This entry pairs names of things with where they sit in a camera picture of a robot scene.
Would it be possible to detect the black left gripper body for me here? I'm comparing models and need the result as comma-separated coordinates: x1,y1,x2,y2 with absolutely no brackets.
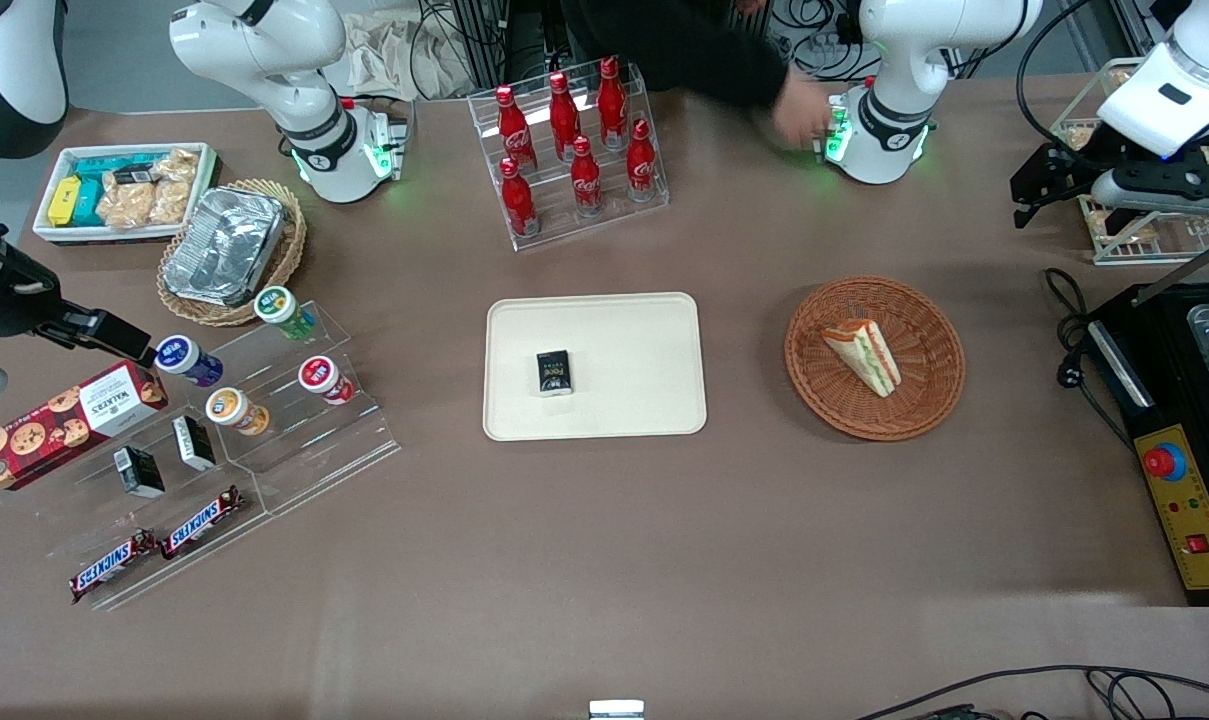
1036,142,1105,206

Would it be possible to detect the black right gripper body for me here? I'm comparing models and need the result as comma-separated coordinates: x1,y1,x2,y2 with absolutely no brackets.
0,226,63,338

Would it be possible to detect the triangular sandwich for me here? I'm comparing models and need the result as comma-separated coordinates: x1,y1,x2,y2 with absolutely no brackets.
822,318,903,399

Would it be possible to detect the round brown wicker basket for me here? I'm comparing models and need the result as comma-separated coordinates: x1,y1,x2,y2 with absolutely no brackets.
784,276,966,442

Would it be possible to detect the aluminium foil tray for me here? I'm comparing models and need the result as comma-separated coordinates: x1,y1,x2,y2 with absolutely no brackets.
163,186,288,309

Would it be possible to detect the oval wicker basket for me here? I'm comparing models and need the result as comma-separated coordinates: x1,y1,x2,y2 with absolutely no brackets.
156,178,309,329

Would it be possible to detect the beige plastic tray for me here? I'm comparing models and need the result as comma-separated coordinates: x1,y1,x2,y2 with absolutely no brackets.
483,292,708,442

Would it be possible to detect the person's hand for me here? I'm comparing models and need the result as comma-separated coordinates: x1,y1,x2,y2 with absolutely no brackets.
770,72,837,153

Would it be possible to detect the white plastic bin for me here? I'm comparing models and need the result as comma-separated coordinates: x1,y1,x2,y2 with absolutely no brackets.
32,142,221,247

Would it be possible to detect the blue lid cup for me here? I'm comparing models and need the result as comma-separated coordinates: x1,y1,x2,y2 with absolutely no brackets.
154,334,226,390

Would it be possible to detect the red cookie box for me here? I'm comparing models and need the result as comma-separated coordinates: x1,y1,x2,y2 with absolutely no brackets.
0,359,170,492

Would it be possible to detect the yellow small box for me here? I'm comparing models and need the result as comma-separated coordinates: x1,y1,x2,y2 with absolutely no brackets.
47,176,84,228

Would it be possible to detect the small black white box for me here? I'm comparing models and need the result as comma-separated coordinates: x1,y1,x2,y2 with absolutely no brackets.
170,414,218,473
112,445,167,500

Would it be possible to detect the orange lid cup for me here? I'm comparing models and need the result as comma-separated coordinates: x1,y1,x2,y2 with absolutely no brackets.
204,386,271,438

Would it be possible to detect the clear bag of crackers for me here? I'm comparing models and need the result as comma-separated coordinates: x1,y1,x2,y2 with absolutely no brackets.
97,148,201,230

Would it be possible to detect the teal small box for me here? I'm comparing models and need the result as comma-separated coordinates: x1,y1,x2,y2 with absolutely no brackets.
72,152,160,228

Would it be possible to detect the green lid cup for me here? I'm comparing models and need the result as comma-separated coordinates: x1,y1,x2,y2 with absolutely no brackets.
253,285,318,342

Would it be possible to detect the snickers bar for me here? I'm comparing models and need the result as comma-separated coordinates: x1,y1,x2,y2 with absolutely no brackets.
68,529,161,606
159,484,246,562

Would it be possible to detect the red lid cup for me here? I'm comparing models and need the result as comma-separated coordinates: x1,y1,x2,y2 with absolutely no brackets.
297,354,356,407

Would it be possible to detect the clear acrylic stepped stand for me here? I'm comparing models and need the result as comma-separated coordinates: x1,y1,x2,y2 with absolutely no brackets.
42,299,403,613

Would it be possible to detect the black machine yellow panel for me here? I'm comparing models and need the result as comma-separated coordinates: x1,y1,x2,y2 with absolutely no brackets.
1082,230,1209,609

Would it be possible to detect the red emergency stop button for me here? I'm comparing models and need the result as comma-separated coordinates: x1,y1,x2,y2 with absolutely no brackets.
1143,442,1188,482

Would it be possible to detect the clear acrylic bottle rack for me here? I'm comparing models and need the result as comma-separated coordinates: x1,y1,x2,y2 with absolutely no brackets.
467,62,671,252

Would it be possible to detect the person in black clothes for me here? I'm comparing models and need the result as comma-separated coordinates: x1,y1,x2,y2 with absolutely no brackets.
560,0,797,113

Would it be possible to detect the red cola bottle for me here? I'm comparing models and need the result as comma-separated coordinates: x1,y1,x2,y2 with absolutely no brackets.
548,71,582,161
499,157,540,238
494,84,537,171
626,119,658,203
596,56,629,149
570,135,605,217

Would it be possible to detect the crumpled beige cloth bag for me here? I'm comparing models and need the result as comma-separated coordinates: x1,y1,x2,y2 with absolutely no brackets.
342,8,477,103

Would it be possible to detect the small black box gold print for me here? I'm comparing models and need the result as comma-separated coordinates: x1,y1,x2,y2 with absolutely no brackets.
536,349,575,398

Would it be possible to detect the white wire rack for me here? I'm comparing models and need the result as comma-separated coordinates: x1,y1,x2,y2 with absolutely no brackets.
1051,57,1209,267

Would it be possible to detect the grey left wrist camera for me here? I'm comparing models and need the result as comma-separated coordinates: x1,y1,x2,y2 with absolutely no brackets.
1091,165,1209,217

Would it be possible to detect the black power cable with plug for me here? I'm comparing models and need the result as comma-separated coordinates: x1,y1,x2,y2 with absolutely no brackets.
1043,267,1137,446

